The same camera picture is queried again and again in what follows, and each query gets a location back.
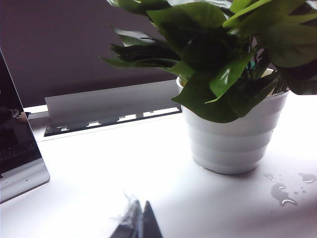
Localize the silver laptop with black screen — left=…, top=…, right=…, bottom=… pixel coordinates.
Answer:
left=0, top=48, right=51, bottom=204

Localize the green leafy plant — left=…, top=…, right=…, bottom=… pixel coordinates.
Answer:
left=100, top=0, right=317, bottom=124

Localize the white ribbed plant pot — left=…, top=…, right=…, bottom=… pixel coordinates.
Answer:
left=176, top=68, right=290, bottom=175

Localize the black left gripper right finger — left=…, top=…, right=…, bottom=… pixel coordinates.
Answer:
left=143, top=200, right=164, bottom=238

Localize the dark grey desk divider panel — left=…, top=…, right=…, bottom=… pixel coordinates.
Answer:
left=0, top=0, right=183, bottom=109

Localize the white fibre tuft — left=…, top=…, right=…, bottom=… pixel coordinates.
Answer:
left=110, top=190, right=139, bottom=224

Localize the grey cable tray flap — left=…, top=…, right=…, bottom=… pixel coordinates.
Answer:
left=44, top=79, right=183, bottom=127

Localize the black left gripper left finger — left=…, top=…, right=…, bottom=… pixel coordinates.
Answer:
left=108, top=199, right=143, bottom=238

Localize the large water puddle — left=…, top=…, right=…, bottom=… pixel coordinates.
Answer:
left=270, top=182, right=297, bottom=207

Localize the black cable trough frame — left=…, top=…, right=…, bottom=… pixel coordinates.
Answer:
left=43, top=106, right=183, bottom=138

